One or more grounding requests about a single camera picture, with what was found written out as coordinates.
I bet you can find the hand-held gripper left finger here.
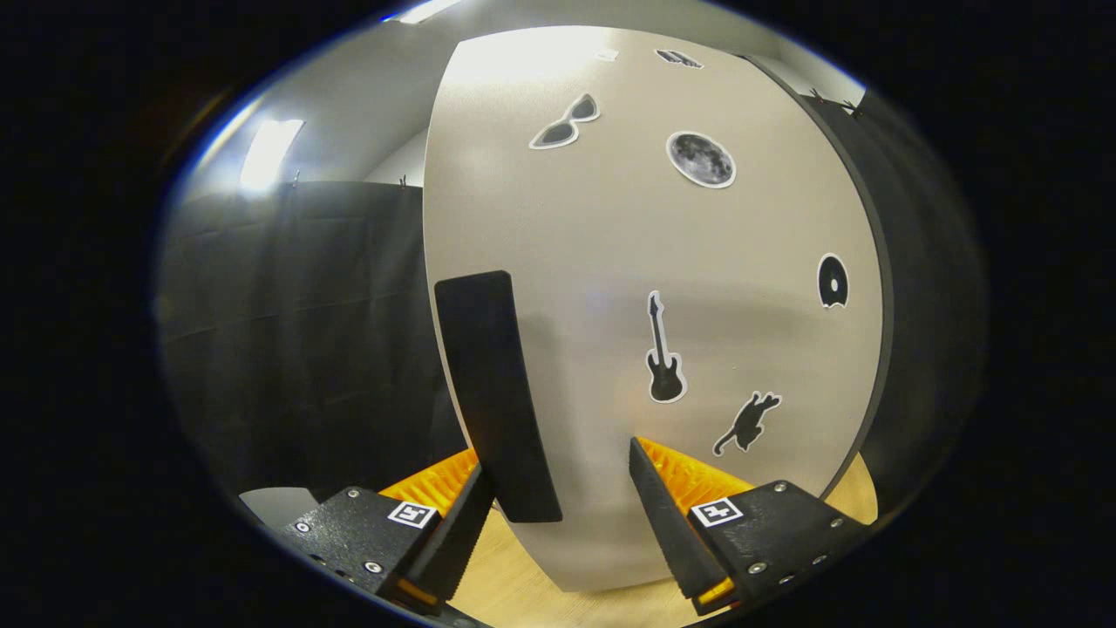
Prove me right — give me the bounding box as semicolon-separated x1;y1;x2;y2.
281;449;496;616

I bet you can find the beige shoe cabinet door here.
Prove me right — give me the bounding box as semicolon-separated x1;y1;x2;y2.
422;24;886;594

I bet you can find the long ceiling light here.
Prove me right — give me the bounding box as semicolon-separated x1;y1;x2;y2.
240;118;306;195
397;0;463;24

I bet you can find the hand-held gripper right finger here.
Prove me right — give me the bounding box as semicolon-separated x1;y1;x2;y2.
628;436;873;616

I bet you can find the black door handle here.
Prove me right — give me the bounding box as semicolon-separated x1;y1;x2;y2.
433;270;564;524

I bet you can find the black backdrop cloth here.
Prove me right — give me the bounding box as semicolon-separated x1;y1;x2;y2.
157;87;986;515

